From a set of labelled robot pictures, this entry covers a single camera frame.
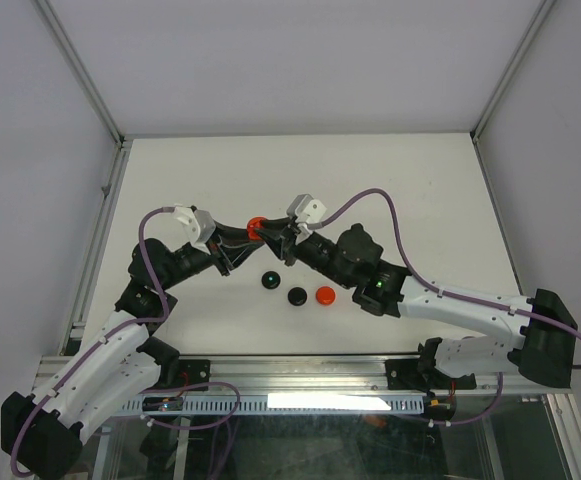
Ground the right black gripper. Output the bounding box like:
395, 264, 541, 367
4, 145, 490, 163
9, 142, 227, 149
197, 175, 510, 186
254, 217, 354, 291

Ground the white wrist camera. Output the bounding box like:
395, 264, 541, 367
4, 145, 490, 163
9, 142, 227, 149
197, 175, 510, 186
172, 205, 216, 254
286, 194, 327, 235

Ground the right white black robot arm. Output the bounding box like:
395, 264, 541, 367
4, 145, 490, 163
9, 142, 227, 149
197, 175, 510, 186
252, 219, 577, 388

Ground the purple cable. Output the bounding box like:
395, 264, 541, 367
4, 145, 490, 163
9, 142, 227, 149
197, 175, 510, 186
314, 187, 581, 371
9, 206, 179, 475

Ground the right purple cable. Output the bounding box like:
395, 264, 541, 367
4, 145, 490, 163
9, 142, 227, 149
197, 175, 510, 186
314, 187, 581, 371

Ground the small green circuit board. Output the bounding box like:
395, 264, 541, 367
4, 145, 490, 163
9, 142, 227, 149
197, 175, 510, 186
142, 397, 184, 412

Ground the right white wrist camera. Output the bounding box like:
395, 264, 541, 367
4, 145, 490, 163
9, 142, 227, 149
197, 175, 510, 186
286, 194, 327, 235

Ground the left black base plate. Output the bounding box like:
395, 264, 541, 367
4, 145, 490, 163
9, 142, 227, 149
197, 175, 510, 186
170, 358, 211, 391

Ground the aluminium frame post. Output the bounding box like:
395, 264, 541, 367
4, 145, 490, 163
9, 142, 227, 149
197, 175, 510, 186
470, 0, 558, 144
31, 0, 124, 145

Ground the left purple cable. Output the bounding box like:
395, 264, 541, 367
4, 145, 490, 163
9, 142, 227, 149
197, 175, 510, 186
9, 206, 179, 475

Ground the black earbud charging case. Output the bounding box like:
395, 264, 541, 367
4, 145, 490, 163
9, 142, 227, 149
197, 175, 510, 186
287, 287, 308, 306

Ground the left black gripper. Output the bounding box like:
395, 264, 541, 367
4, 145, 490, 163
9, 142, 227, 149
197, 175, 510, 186
159, 220, 263, 290

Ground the aluminium mounting rail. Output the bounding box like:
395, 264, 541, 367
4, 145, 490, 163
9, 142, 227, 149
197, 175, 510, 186
37, 353, 569, 396

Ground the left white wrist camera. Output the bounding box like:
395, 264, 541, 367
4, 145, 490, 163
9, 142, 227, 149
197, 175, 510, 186
172, 205, 216, 254

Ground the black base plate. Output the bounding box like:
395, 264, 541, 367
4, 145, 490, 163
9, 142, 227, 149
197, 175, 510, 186
384, 358, 477, 392
170, 358, 211, 391

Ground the right aluminium frame post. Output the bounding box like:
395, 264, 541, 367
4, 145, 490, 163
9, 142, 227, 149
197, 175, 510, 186
470, 0, 558, 144

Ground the grey slotted cable duct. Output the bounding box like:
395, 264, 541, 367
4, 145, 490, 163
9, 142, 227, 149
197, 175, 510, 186
117, 393, 424, 417

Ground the red charging case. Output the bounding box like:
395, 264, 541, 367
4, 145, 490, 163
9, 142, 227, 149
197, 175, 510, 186
246, 216, 266, 241
315, 286, 336, 306

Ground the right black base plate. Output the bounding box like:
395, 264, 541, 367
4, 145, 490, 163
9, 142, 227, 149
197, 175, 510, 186
384, 358, 477, 392

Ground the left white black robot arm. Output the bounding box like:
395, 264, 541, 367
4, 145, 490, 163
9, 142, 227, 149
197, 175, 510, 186
1, 217, 263, 479

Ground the left aluminium frame post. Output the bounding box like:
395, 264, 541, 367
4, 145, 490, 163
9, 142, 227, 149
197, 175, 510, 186
31, 0, 124, 145

